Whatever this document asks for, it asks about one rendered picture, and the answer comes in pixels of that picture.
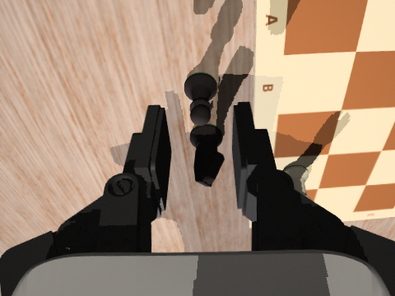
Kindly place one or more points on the wooden chessboard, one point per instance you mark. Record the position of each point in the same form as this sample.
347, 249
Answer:
324, 88

